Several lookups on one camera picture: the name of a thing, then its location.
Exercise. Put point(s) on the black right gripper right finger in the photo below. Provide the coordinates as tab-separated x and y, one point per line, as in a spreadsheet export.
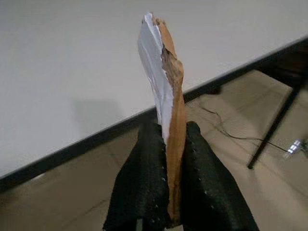
207	192

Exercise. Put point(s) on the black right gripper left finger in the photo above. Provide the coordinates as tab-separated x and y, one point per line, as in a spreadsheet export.
142	183

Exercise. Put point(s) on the torn brown cardboard piece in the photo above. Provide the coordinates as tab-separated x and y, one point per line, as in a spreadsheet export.
176	156

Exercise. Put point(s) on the black metal table leg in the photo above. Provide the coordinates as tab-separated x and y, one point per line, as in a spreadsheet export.
272	127

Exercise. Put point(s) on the silver metal plug object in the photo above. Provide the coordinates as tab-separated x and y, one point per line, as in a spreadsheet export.
294	146

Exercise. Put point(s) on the white table with black edge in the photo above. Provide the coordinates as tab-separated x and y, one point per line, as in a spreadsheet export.
72	72

